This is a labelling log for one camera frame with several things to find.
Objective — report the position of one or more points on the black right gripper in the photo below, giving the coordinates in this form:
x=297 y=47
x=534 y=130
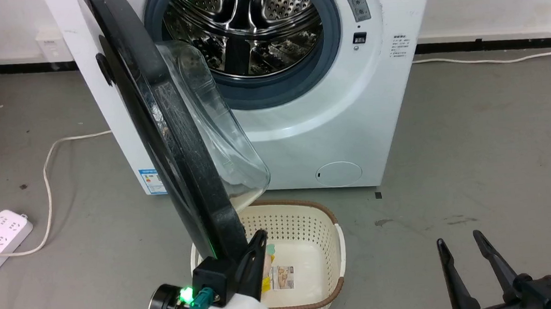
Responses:
x=542 y=296

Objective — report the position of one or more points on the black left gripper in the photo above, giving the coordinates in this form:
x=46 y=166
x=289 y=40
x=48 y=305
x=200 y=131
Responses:
x=211 y=280

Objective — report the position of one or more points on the black washing machine door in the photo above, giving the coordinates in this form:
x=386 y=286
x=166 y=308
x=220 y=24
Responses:
x=157 y=133

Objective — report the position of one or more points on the white front-load washing machine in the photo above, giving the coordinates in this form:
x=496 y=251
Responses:
x=331 y=121

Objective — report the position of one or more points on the grey rubber door gasket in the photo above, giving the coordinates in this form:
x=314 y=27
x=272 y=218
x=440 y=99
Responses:
x=330 y=39

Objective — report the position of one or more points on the black door latch socket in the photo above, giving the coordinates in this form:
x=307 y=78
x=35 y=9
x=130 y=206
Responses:
x=360 y=37

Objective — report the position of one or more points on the small packet in basket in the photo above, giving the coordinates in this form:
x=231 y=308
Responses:
x=282 y=277

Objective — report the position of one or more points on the cream plastic laundry basket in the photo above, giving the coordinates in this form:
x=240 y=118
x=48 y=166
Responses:
x=304 y=220

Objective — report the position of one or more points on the round drain filter cover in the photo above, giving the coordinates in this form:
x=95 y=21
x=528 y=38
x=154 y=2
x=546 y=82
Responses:
x=338 y=174

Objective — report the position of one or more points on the blue energy label sticker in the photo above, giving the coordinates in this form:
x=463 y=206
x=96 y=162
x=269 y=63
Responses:
x=152 y=181

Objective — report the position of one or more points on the stainless steel washer drum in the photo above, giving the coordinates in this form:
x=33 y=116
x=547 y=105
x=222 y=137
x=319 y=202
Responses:
x=266 y=24

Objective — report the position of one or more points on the black cylindrical wrist camera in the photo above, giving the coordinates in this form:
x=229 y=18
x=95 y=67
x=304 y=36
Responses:
x=162 y=303

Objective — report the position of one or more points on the white wall outlet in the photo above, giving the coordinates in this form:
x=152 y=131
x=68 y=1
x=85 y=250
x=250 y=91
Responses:
x=54 y=48

